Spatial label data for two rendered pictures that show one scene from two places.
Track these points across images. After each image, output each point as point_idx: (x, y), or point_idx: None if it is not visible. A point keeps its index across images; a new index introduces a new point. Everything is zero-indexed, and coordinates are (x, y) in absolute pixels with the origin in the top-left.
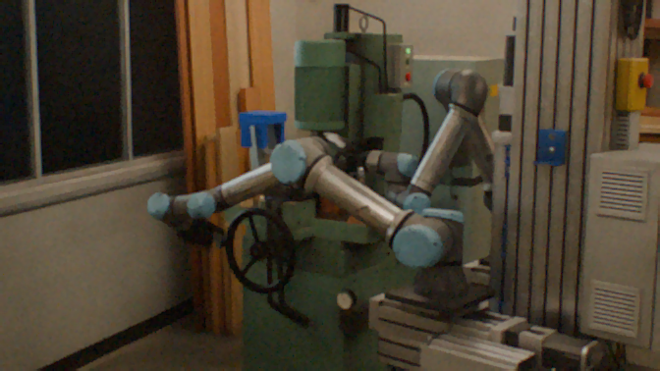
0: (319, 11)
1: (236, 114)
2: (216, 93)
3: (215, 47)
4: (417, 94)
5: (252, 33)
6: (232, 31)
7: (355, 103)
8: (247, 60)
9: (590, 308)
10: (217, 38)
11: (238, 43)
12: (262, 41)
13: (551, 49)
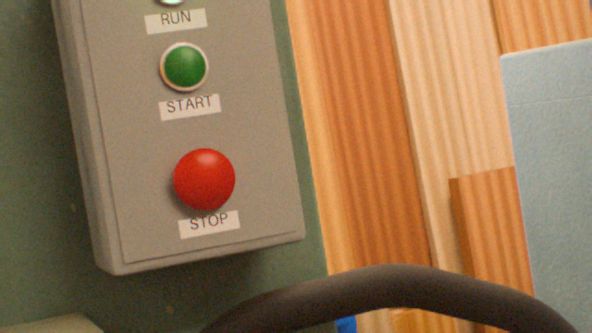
0: None
1: (452, 252)
2: (370, 203)
3: (355, 78)
4: (441, 273)
5: (504, 18)
6: (415, 25)
7: None
8: (504, 93)
9: None
10: (362, 52)
11: (444, 54)
12: (551, 34)
13: None
